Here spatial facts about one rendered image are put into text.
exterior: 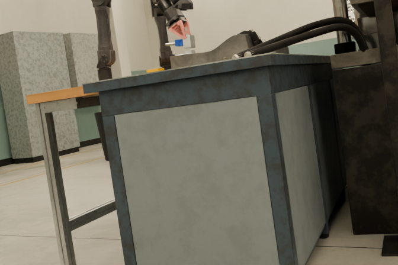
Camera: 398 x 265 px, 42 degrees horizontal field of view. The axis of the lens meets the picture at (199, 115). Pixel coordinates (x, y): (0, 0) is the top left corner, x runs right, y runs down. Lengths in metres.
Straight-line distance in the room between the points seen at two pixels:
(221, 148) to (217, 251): 0.35
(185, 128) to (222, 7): 8.89
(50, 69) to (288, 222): 7.04
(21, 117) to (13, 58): 0.88
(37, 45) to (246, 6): 4.16
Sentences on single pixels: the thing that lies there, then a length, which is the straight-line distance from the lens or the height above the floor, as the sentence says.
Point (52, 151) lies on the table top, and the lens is 2.27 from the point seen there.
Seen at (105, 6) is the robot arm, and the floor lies 1.14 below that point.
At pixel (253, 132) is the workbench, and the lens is 1.67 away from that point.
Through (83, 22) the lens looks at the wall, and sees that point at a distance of 10.00.
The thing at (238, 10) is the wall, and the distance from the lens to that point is 10.42.
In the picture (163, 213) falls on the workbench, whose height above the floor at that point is 0.31.
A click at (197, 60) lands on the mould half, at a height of 0.85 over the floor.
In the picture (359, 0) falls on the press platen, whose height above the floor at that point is 1.00.
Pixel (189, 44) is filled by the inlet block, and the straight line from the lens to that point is 2.25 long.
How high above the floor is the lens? 0.72
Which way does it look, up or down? 3 degrees down
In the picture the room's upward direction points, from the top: 8 degrees counter-clockwise
